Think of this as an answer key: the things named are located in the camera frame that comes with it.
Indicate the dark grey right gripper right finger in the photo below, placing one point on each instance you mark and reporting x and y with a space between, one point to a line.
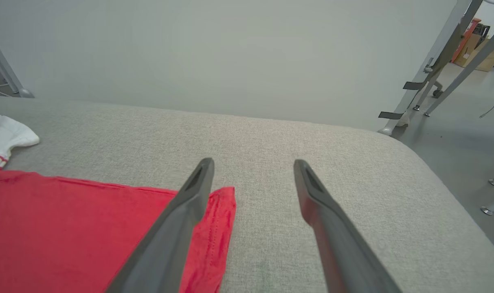
344 248

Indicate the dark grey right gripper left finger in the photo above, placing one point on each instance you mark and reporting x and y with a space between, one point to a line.
165 248

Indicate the red and white t-shirt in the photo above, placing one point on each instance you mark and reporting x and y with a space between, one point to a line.
67 228

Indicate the white partition panel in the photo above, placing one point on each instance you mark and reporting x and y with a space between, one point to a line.
230 53

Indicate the grey metal stand leg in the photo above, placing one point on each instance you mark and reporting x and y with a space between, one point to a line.
466 69

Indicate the brown cardboard box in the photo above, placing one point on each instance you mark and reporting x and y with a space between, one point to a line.
485 59

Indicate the red box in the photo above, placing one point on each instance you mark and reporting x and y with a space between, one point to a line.
466 38

